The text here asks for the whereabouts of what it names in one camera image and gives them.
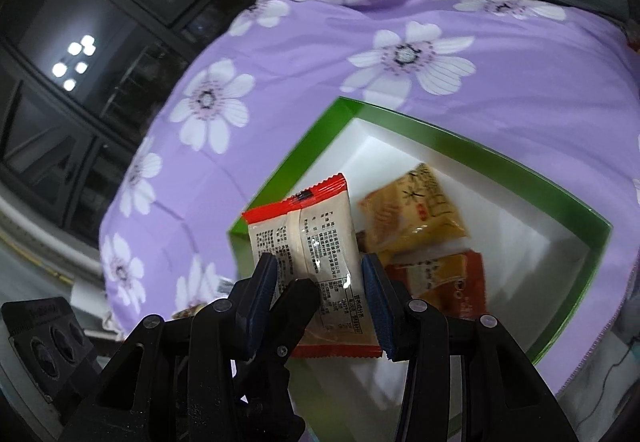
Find red brown snack packet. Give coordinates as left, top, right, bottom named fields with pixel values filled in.
left=385, top=249, right=488, bottom=323

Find green box white inside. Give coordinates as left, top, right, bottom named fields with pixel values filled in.
left=227, top=96, right=613, bottom=440

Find yellow packet black characters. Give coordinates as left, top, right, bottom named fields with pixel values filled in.
left=359, top=163, right=472, bottom=255

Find beige packet red edges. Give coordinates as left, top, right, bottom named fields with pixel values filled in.
left=241, top=173, right=383, bottom=359

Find purple floral blanket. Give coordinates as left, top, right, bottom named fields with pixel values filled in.
left=99, top=0, right=640, bottom=442

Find tan speckled snack packet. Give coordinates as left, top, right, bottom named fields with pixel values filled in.
left=172, top=304, right=206, bottom=321

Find dark glass-door cabinet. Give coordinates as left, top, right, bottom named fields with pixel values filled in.
left=0, top=0, right=271, bottom=247

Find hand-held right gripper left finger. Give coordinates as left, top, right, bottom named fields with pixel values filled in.
left=60, top=253, right=279, bottom=442

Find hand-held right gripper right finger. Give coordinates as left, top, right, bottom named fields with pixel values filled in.
left=362, top=253, right=566, bottom=442

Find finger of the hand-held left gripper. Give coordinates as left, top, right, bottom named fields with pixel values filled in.
left=231, top=278, right=321, bottom=442

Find grey white cloth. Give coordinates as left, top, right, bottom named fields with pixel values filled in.
left=562, top=307, right=640, bottom=423

